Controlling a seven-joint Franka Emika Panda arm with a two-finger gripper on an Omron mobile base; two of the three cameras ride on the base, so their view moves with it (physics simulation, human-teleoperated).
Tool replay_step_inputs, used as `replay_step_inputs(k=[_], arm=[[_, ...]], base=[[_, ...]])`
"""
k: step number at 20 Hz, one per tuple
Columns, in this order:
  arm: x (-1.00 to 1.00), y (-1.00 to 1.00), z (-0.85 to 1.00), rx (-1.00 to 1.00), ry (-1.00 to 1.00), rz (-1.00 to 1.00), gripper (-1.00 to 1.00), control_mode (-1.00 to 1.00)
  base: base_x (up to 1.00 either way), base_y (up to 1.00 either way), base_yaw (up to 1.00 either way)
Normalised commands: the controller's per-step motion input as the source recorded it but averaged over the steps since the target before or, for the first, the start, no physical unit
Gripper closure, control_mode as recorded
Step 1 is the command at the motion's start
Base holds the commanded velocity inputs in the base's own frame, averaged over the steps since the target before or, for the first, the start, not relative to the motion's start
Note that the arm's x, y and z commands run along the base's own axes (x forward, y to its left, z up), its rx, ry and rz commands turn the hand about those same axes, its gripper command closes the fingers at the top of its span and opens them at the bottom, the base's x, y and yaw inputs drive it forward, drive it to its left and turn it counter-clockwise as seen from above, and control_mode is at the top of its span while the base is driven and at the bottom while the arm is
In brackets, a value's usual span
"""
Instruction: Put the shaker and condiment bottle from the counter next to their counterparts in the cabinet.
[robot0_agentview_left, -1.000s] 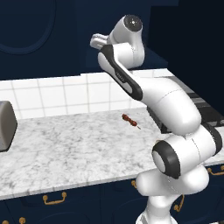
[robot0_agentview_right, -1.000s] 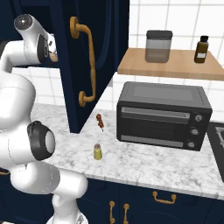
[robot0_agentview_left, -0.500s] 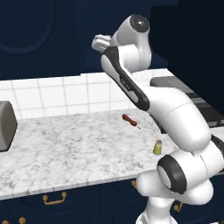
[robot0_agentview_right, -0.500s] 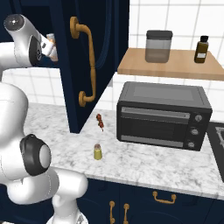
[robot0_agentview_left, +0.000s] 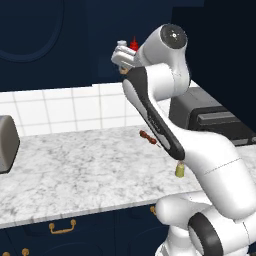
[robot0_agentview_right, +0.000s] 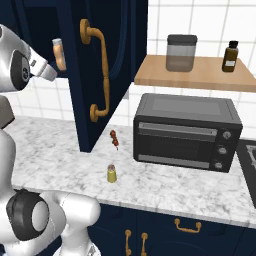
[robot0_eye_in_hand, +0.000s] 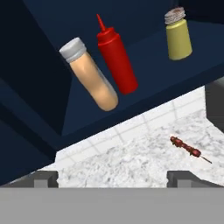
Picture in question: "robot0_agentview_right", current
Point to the navy drawer front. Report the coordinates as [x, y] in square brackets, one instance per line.
[206, 241]

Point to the toaster oven knob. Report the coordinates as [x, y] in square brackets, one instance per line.
[222, 150]
[218, 165]
[226, 135]

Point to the wooden wall shelf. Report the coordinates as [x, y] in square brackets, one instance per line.
[200, 74]

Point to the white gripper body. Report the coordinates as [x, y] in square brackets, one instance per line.
[46, 70]

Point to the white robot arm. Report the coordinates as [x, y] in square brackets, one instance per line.
[76, 213]

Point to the brown bottle black cap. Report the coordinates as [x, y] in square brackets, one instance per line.
[230, 58]

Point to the black toaster oven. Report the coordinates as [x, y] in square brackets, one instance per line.
[180, 133]

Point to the yellow shaker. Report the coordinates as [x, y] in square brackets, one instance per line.
[112, 175]

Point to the navy base cabinet door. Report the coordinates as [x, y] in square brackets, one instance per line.
[150, 240]
[111, 230]

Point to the navy wall cabinet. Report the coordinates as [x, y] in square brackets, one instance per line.
[40, 20]

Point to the grey lidded jar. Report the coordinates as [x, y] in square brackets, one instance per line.
[180, 55]

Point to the meat kebab skewer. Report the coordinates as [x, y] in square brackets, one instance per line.
[114, 138]

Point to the orange condiment bottle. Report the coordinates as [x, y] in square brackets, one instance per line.
[60, 56]

